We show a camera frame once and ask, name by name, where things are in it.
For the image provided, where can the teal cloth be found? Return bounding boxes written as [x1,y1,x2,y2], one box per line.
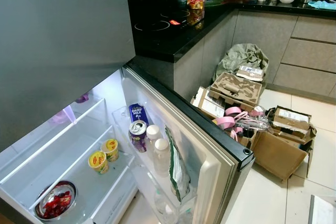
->
[307,0,336,10]

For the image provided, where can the small purple container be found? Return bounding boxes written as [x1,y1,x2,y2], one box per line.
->
[75,93,90,104]

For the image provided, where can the green white snack bag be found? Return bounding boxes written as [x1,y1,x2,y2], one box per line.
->
[164,126,191,204]

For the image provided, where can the flat cardboard box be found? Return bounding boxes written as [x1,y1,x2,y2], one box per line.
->
[190,87,226,121]

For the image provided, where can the black induction hob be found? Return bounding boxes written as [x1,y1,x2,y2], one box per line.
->
[131,4,192,38]

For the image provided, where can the steel bowl red fruit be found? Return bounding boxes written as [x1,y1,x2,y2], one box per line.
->
[34,180,78,221]

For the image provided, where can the grey green crumpled sack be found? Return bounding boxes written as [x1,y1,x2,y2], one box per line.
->
[218,43,269,86]

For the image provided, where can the moulded pulp cardboard tray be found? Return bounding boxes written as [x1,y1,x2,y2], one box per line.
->
[209,72,263,110]

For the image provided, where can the translucent purple container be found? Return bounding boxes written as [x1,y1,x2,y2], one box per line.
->
[50,106,77,126]

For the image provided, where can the white lined fridge door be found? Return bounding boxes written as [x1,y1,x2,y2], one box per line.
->
[121,64,256,224]

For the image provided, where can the pink plastic ring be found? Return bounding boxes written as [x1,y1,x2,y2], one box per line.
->
[215,116,236,131]

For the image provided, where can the black kitchen countertop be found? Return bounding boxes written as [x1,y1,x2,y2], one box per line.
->
[125,0,336,63]

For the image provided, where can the glass fridge shelf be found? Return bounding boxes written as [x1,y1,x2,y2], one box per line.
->
[10,124,132,219]
[0,97,108,183]

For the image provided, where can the small labelled cardboard box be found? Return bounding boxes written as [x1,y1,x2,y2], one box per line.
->
[236,66,266,82]

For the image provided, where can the purple chocolate bar pack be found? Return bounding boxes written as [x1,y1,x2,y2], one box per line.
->
[129,103,149,127]

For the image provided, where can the dark grey fridge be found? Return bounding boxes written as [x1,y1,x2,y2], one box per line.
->
[0,0,138,224]

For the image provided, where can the purple soda can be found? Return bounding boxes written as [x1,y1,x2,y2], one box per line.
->
[129,120,149,153]

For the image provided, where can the white flat panel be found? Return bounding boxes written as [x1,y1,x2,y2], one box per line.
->
[309,195,336,224]

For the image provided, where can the small white milky bottle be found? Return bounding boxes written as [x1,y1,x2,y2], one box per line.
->
[146,124,163,154]
[153,138,172,178]

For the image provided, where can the cardboard box white label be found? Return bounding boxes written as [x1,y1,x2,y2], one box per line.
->
[272,106,311,136]

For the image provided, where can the large open cardboard box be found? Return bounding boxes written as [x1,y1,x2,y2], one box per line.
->
[251,106,317,183]

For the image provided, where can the grey kitchen cabinets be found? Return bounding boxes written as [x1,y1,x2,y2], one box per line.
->
[173,9,336,99]

